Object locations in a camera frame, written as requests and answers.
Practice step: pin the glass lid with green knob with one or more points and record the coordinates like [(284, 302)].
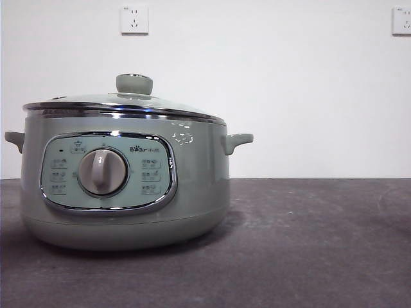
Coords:
[(134, 85)]

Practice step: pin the pale green electric cooking pot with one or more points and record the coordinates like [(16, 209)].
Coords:
[(199, 179)]

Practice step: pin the white wall socket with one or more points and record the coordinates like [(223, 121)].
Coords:
[(135, 20), (402, 21)]

